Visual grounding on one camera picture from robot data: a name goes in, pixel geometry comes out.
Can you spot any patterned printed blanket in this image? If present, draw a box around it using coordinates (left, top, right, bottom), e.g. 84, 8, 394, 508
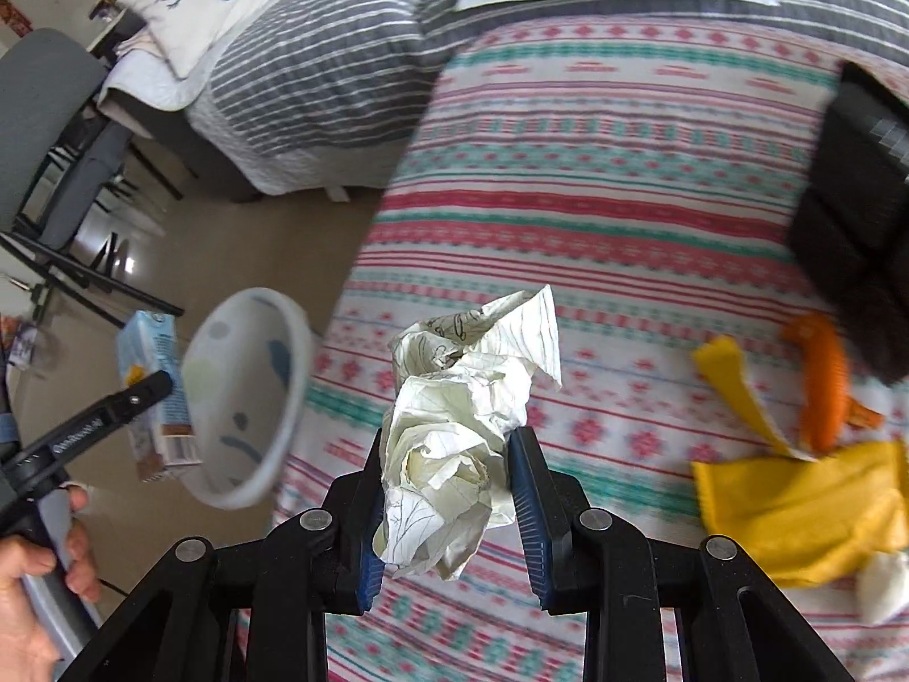
234, 14, 909, 682

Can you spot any yellow cloth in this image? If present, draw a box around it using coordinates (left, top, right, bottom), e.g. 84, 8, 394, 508
692, 337, 909, 589

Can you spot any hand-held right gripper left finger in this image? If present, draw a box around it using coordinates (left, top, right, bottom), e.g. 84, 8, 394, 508
57, 433, 388, 682

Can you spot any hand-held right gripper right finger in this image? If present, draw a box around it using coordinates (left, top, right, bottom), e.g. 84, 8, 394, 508
507, 426, 860, 682

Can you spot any black bag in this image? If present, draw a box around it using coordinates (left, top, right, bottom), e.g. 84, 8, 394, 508
790, 60, 909, 388

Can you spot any grey striped duvet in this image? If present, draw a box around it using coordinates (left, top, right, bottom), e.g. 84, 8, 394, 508
186, 0, 909, 196

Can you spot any grey office chair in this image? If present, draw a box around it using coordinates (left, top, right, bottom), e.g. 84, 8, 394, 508
0, 28, 187, 331

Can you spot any white plush piece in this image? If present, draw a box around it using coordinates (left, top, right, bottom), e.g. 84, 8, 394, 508
856, 550, 909, 625

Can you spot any person's left hand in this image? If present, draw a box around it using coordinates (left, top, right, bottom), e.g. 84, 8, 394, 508
0, 484, 104, 682

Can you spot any lined paper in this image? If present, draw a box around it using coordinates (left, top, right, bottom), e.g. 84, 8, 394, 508
373, 285, 564, 581

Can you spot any light blue carton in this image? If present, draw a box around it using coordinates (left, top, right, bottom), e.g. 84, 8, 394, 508
115, 310, 201, 482

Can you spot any orange plastic toy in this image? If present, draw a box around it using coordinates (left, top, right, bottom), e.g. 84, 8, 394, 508
781, 313, 885, 452

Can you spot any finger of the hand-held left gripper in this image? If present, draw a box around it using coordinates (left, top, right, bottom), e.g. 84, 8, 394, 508
14, 371, 173, 476

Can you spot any white spotted bowl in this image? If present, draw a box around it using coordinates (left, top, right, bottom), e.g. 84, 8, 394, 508
181, 288, 315, 510

